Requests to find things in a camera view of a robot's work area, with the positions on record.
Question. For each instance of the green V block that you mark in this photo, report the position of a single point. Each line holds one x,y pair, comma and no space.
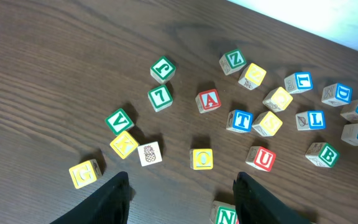
119,121

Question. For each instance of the yellow block beside V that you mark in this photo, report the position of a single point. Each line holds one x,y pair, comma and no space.
124,144

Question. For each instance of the yellow block top row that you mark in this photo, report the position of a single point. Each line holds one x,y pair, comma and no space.
252,76

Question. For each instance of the blue D block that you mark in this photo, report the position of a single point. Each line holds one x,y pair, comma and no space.
337,95

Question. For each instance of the green Z block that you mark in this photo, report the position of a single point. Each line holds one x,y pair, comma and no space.
232,61

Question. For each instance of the blue Q block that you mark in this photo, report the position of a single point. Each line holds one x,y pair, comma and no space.
357,110

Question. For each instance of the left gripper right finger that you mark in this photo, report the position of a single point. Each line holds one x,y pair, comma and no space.
255,204

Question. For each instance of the green N block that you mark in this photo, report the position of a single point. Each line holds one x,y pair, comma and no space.
223,213

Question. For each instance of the yellow O block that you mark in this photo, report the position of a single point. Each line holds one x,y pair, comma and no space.
201,159

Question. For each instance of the yellow block far left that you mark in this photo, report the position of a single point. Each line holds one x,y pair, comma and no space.
85,173

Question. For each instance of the green F block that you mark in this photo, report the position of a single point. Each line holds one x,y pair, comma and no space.
162,70

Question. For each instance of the blue L block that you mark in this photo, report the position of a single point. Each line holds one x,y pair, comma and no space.
310,120

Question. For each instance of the green B block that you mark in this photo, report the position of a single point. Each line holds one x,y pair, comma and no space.
322,154

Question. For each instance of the blue block top row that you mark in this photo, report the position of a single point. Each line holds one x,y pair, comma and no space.
298,82

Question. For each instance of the yellow C block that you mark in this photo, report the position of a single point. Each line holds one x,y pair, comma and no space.
277,100

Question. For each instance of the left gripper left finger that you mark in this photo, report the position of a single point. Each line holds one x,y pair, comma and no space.
109,204

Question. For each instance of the yellow S block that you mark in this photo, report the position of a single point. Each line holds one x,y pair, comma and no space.
267,124

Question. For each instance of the red A block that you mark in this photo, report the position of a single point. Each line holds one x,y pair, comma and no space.
208,100

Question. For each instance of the blue T block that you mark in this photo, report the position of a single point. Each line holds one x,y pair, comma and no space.
239,121

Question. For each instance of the red U block upper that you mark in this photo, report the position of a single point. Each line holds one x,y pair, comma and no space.
261,158

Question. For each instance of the green 7 block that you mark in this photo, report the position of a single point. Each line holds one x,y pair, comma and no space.
160,98

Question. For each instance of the plain wooden picture block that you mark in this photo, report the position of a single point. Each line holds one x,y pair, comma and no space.
149,154

